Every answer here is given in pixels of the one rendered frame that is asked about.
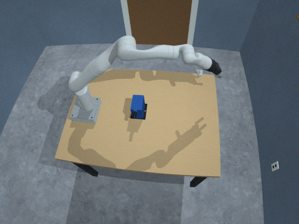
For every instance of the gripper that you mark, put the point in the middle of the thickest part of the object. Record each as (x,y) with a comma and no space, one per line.
(211,66)

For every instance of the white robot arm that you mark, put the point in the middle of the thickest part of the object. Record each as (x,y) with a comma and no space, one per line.
(125,49)

